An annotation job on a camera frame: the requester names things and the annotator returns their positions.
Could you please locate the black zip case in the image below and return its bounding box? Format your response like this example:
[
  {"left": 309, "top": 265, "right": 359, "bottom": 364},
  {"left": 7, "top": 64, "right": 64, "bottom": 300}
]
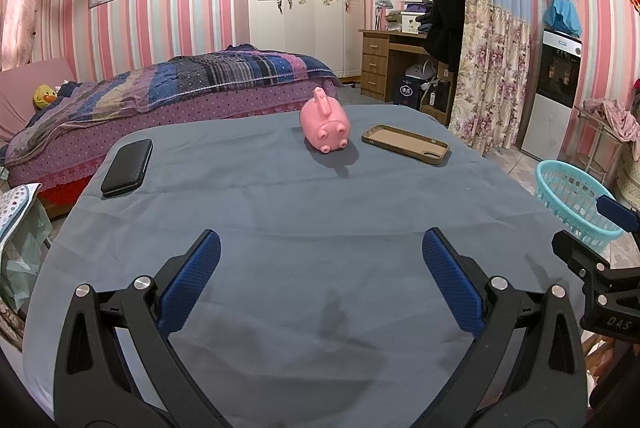
[{"left": 100, "top": 138, "right": 153, "bottom": 198}]

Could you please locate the pink cloth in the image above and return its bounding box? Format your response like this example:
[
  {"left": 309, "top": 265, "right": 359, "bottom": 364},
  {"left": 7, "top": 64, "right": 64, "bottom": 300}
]
[{"left": 582, "top": 97, "right": 640, "bottom": 143}]

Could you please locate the floral chair cushion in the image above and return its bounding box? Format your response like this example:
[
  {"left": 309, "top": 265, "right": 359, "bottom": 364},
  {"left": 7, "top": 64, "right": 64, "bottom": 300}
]
[{"left": 0, "top": 303, "right": 26, "bottom": 354}]

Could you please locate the metal rack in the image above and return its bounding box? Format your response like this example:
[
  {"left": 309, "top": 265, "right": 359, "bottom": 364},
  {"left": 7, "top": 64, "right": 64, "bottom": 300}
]
[{"left": 575, "top": 105, "right": 626, "bottom": 184}]

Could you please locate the brown phone case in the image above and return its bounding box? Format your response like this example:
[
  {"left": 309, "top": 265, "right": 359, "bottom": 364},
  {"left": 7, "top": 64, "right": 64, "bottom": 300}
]
[{"left": 361, "top": 124, "right": 451, "bottom": 167}]

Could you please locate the white appliance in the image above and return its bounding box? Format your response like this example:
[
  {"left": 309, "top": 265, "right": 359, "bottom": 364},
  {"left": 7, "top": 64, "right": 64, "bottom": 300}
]
[{"left": 404, "top": 62, "right": 436, "bottom": 81}]

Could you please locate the grey blue tablecloth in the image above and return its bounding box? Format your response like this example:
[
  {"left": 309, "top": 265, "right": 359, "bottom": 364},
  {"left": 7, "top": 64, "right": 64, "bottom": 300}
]
[{"left": 22, "top": 104, "right": 601, "bottom": 428}]

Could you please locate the pale green cloth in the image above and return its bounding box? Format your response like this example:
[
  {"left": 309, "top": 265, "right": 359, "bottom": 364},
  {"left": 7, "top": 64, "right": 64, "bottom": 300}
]
[{"left": 0, "top": 198, "right": 53, "bottom": 314}]

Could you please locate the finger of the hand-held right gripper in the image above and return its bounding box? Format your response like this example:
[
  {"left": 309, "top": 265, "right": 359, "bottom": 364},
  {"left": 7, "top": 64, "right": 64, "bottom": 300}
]
[
  {"left": 595, "top": 194, "right": 640, "bottom": 235},
  {"left": 551, "top": 230, "right": 640, "bottom": 281}
]

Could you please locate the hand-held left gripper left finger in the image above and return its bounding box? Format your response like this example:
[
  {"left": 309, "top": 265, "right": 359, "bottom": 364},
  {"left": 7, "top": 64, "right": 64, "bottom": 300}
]
[{"left": 52, "top": 229, "right": 236, "bottom": 428}]

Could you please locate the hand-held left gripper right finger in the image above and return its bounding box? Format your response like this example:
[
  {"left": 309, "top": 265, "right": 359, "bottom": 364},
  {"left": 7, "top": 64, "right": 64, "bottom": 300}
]
[{"left": 421, "top": 228, "right": 588, "bottom": 428}]

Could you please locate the floral cloth cover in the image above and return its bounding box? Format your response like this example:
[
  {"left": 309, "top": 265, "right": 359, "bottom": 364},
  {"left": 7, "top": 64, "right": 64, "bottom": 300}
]
[{"left": 615, "top": 143, "right": 640, "bottom": 209}]

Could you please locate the blue floral curtain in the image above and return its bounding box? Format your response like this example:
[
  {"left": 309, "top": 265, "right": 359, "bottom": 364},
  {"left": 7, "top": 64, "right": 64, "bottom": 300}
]
[{"left": 447, "top": 0, "right": 533, "bottom": 154}]

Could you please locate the polka dot pillow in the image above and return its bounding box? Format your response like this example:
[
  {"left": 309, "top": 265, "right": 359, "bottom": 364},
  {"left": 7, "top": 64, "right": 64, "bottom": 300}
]
[{"left": 0, "top": 183, "right": 43, "bottom": 244}]

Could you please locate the black coat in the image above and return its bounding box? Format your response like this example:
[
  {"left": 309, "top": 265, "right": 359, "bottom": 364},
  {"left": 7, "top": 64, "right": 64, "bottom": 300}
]
[{"left": 425, "top": 0, "right": 467, "bottom": 71}]

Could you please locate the wooden desk with drawers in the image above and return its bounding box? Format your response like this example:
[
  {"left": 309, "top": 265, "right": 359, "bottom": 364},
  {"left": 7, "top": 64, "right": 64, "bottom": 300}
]
[{"left": 359, "top": 28, "right": 458, "bottom": 113}]

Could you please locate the dark blue bag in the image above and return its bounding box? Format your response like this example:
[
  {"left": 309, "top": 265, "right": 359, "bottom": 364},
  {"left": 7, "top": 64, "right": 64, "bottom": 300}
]
[{"left": 398, "top": 75, "right": 423, "bottom": 105}]

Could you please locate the pink piggy bank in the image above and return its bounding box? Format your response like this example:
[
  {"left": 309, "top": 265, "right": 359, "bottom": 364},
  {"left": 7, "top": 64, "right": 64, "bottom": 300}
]
[{"left": 299, "top": 87, "right": 350, "bottom": 155}]

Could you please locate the white black water dispenser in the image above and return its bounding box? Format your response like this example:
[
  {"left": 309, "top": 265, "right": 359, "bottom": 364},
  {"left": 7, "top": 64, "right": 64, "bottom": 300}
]
[{"left": 520, "top": 28, "right": 583, "bottom": 161}]

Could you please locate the blue cloth cover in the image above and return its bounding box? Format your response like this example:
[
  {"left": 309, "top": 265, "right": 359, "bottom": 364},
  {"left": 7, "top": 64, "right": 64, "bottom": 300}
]
[{"left": 544, "top": 0, "right": 583, "bottom": 38}]

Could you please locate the desk lamp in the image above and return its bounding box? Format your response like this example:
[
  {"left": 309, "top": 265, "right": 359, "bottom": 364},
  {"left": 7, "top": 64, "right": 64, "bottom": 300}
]
[{"left": 375, "top": 0, "right": 393, "bottom": 31}]

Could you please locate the light blue plastic basket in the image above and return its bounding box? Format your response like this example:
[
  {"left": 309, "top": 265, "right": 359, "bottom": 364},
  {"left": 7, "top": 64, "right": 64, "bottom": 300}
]
[{"left": 536, "top": 159, "right": 626, "bottom": 254}]

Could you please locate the purple striped quilt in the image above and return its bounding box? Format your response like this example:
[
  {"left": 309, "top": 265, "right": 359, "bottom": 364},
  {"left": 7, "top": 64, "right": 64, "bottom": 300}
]
[{"left": 5, "top": 44, "right": 336, "bottom": 159}]

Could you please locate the stack of folded clothes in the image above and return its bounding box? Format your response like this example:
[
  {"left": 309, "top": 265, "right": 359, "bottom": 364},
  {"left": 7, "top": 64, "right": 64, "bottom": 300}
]
[{"left": 417, "top": 0, "right": 438, "bottom": 34}]

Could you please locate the pink bed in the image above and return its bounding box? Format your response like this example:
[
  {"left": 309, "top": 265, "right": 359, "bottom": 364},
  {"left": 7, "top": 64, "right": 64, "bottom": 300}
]
[{"left": 0, "top": 45, "right": 346, "bottom": 214}]

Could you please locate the black box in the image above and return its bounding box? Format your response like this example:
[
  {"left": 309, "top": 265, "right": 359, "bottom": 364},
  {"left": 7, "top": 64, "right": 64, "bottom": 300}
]
[{"left": 430, "top": 78, "right": 451, "bottom": 111}]

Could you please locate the yellow duck toy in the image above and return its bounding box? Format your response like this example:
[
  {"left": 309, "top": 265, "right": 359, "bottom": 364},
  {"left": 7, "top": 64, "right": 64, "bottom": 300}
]
[{"left": 33, "top": 84, "right": 57, "bottom": 110}]

